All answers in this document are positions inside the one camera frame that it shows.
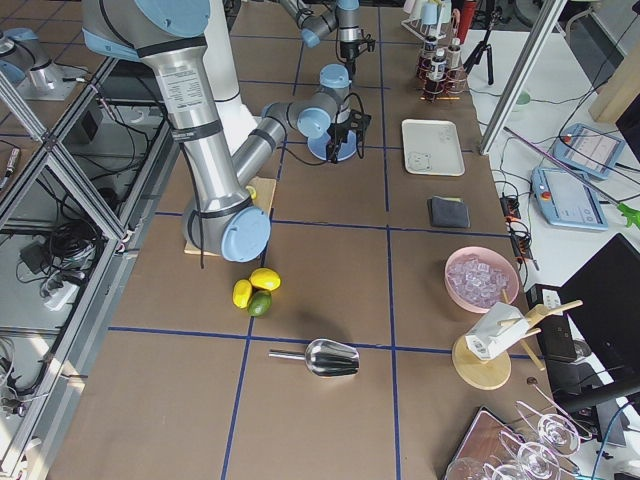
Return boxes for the near blue teach pendant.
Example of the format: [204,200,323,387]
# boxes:
[531,167,608,231]

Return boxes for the metal scoop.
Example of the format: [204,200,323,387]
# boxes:
[268,338,360,377]

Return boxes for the black mini tripod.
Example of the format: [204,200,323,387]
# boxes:
[463,1,502,85]

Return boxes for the left tea bottle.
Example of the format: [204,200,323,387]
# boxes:
[417,35,438,80]

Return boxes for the wine glass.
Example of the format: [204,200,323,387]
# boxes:
[515,400,593,458]

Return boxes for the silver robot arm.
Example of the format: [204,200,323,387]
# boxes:
[278,0,375,80]
[82,1,375,262]

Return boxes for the rear tea bottle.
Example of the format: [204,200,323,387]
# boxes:
[446,40,461,81]

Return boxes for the pink bowl of ice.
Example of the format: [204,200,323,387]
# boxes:
[444,246,520,313]

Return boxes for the aluminium frame post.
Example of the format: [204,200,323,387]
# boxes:
[479,0,567,155]

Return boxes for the half lemon slice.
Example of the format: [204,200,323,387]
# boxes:
[246,185,257,200]

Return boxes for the cream bear tray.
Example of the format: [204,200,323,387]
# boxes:
[401,119,465,177]

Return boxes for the blue plate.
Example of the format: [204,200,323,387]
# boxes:
[307,131,357,162]

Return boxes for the yellow lemon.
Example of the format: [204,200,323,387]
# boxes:
[249,267,282,291]
[232,279,253,309]

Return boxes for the copper wire bottle rack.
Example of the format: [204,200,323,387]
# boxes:
[416,62,468,102]

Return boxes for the blue teach pendant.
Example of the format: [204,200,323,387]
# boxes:
[553,123,626,180]
[531,167,608,231]

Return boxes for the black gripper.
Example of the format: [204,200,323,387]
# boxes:
[338,30,375,78]
[326,110,372,164]

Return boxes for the white wire cup rack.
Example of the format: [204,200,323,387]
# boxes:
[401,0,453,39]

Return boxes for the wooden cutting board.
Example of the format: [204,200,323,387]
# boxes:
[184,176,277,257]

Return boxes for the grey folded cloth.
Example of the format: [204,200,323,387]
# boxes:
[427,196,470,228]

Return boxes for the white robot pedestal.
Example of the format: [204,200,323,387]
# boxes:
[204,0,257,154]

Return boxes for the tea bottle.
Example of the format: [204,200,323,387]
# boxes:
[428,48,446,82]
[417,35,438,80]
[446,40,461,81]

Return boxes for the red cylinder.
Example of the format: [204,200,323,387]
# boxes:
[452,0,477,44]

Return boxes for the far blue teach pendant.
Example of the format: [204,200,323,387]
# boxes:
[553,123,626,180]

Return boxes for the mint green bowl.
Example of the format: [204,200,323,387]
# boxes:
[513,90,531,112]

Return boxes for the round wooden stand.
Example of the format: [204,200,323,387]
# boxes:
[452,300,583,390]

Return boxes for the white paper carton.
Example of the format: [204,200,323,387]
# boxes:
[465,302,529,361]

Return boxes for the front tea bottle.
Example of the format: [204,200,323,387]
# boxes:
[428,48,446,82]

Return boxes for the green lime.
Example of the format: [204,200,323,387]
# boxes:
[247,290,272,317]

